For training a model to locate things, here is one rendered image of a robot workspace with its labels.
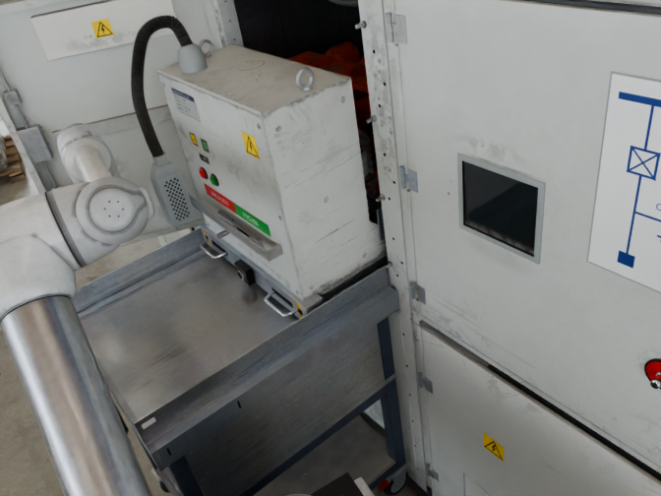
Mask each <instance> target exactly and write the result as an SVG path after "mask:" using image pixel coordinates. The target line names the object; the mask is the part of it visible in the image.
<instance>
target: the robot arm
mask: <svg viewBox="0 0 661 496"><path fill-rule="evenodd" d="M57 146H58V151H59V154H60V156H61V160H62V162H63V165H64V167H65V169H66V171H67V172H68V174H69V176H70V178H71V179H72V181H73V182H74V183H75V184H72V185H68V186H64V187H60V188H56V189H53V190H50V191H47V192H44V193H41V194H37V195H33V196H29V197H24V198H22V199H19V200H16V201H13V202H10V203H7V204H5V205H2V206H0V330H2V332H3V335H4V338H5V340H6V343H7V346H8V348H9V350H10V353H11V356H12V358H13V361H14V364H15V366H16V369H17V372H18V375H19V377H20V380H21V383H22V385H23V388H24V391H25V393H26V396H27V399H28V402H29V404H30V409H31V411H32V414H33V417H34V419H35V422H36V423H37V425H38V427H39V430H40V433H41V436H42V438H43V441H44V444H45V446H46V449H47V452H48V454H49V457H50V459H51V462H52V464H53V467H54V470H55V472H56V475H57V478H58V480H59V483H60V486H61V488H62V491H63V494H64V496H152V495H151V493H150V489H149V486H148V484H147V481H146V479H145V477H144V474H143V472H142V469H141V467H140V465H139V462H138V460H137V457H136V455H135V452H134V450H133V448H132V445H131V443H130V440H129V438H128V436H127V433H126V431H125V428H124V426H123V423H122V421H121V419H120V416H119V414H118V411H117V409H116V407H115V404H114V402H113V399H112V397H111V396H110V393H109V391H108V388H107V386H106V383H105V381H104V379H103V376H102V374H101V371H100V369H99V367H98V364H97V362H96V359H95V357H94V354H93V352H92V350H91V347H90V343H89V341H88V339H87V336H86V334H85V331H84V329H83V326H82V324H81V322H80V319H79V317H78V314H77V312H76V310H75V307H74V305H73V303H74V300H75V296H76V276H75V271H76V270H78V269H81V268H83V267H85V266H87V265H89V264H91V263H93V262H95V261H97V260H99V259H101V258H102V257H104V256H106V255H108V254H109V253H111V252H112V251H114V250H116V249H117V248H118V247H119V246H120V244H121V243H125V242H128V241H131V240H133V239H134V238H136V237H137V236H138V235H139V234H140V233H141V232H142V231H143V230H144V228H145V227H146V225H147V222H148V221H149V220H150V219H151V218H152V217H153V216H154V214H155V204H154V202H153V199H152V197H151V195H150V193H149V191H148V190H147V189H145V188H141V187H138V186H137V185H135V184H134V183H132V182H131V181H129V180H126V179H124V178H121V176H120V174H119V171H118V168H117V164H116V161H115V159H114V157H113V155H112V153H111V151H110V149H109V147H108V146H107V145H106V143H105V142H104V141H103V140H102V138H101V137H100V135H99V134H98V133H97V132H96V131H95V130H94V129H93V128H92V127H91V126H89V125H88V124H83V123H74V124H70V125H68V126H66V127H64V128H63V129H62V130H61V131H60V133H59V135H58V137H57Z"/></svg>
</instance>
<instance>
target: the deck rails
mask: <svg viewBox="0 0 661 496"><path fill-rule="evenodd" d="M204 241H205V239H204V237H203V234H202V231H201V228H198V229H196V230H194V231H192V232H190V233H188V234H186V235H184V236H182V237H180V238H178V239H176V240H174V241H172V242H170V243H168V244H166V245H164V246H162V247H160V248H158V249H156V250H154V251H152V252H150V253H148V254H146V255H145V256H143V257H141V258H139V259H137V260H135V261H133V262H131V263H128V264H126V265H124V266H122V267H120V268H118V269H116V270H114V271H112V272H110V273H108V274H106V275H104V276H102V277H100V278H98V279H95V280H93V281H91V282H89V283H87V284H85V285H83V286H81V287H79V288H77V289H76V296H75V300H74V303H73V305H74V307H75V310H76V312H77V314H78V317H79V319H80V320H81V319H83V318H85V317H86V316H87V315H89V314H91V313H93V312H95V311H97V310H99V309H101V308H103V307H105V306H107V305H109V304H110V303H112V302H114V301H116V300H118V299H120V298H122V297H124V296H126V295H128V294H130V293H132V292H133V291H135V290H137V289H139V288H141V287H143V286H145V285H147V284H149V283H151V282H153V281H154V280H156V279H159V278H161V277H163V276H165V275H167V274H169V273H171V272H173V271H175V270H176V269H178V268H180V267H182V266H184V265H186V264H188V263H190V262H192V261H194V260H196V259H198V258H199V257H201V256H203V255H205V254H207V253H206V252H205V251H203V250H202V249H201V248H200V244H201V243H203V242H204ZM388 288H390V287H389V281H388V273H387V269H385V268H384V267H381V268H379V269H378V270H376V271H375V272H373V273H371V274H370V275H368V276H367V277H365V278H364V279H361V280H360V281H358V282H357V283H355V284H353V285H352V286H350V287H349V288H347V289H346V290H345V291H343V292H342V293H340V294H338V295H337V296H335V297H334V298H332V299H330V300H329V301H327V302H326V303H324V304H323V305H321V306H319V307H318V308H316V309H315V310H313V311H311V312H310V313H308V314H307V315H305V316H303V317H302V318H300V319H299V320H297V321H295V322H294V323H292V324H291V325H289V326H287V327H286V328H284V329H283V330H281V331H280V332H278V333H276V334H275V335H273V336H272V337H270V338H268V339H267V340H265V341H263V342H261V343H260V344H258V345H257V346H255V347H253V348H252V349H250V350H249V351H247V352H245V353H244V354H242V355H241V356H239V357H238V358H236V359H234V360H233V361H231V362H230V363H228V364H226V365H225V366H223V367H222V368H220V369H218V370H217V371H215V372H214V373H212V374H210V375H209V376H208V377H207V378H205V379H203V380H202V381H200V382H199V383H197V384H196V385H194V386H192V387H191V388H189V389H188V390H186V391H184V392H183V393H181V394H180V395H178V396H176V397H175V398H173V399H172V400H170V401H168V402H167V403H165V404H163V405H161V406H160V407H158V408H157V409H155V410H154V411H152V412H150V413H149V414H147V415H146V416H144V417H142V418H141V419H139V420H138V421H136V422H134V425H135V426H136V428H137V430H138V432H139V436H140V437H141V439H142V440H143V442H144V444H145V445H146V447H147V446H148V445H150V444H151V443H153V442H154V441H156V440H158V439H159V438H161V437H162V436H164V435H165V434H167V433H168V432H170V431H171V430H173V429H174V428H176V427H177V426H179V425H180V424H182V423H183V422H185V421H187V420H188V419H190V418H191V417H193V416H194V415H196V414H197V413H199V412H200V411H202V410H203V409H205V408H206V407H208V406H209V405H211V404H213V403H215V402H216V401H218V400H219V399H221V398H222V397H224V396H225V395H227V394H228V393H230V392H231V391H233V390H234V389H236V388H238V387H239V386H241V385H242V384H244V383H245V382H247V381H248V380H250V379H251V378H253V377H254V376H256V375H257V374H259V373H260V372H262V371H264V370H265V369H267V368H268V367H270V366H271V365H273V364H274V363H276V362H277V361H278V360H279V359H281V358H282V357H284V356H285V355H287V354H289V353H290V352H292V351H293V350H295V349H296V348H298V347H299V346H301V345H302V344H304V343H305V342H307V341H309V340H310V339H312V338H314V337H315V336H317V335H318V334H320V333H321V332H323V331H324V330H326V329H327V328H329V327H330V326H332V325H333V324H335V323H336V322H338V321H340V320H341V319H343V318H344V317H346V316H347V315H349V314H350V313H352V312H353V311H355V310H356V309H358V308H359V307H361V306H362V305H364V304H366V303H367V302H369V301H370V300H372V299H373V298H375V297H376V296H378V295H379V294H381V293H382V292H384V291H385V290H387V289H388ZM153 417H154V418H155V421H154V422H153V423H151V424H150V425H148V426H146V427H145V428H143V427H142V424H144V423H145V422H147V421H149V420H150V419H152V418H153Z"/></svg>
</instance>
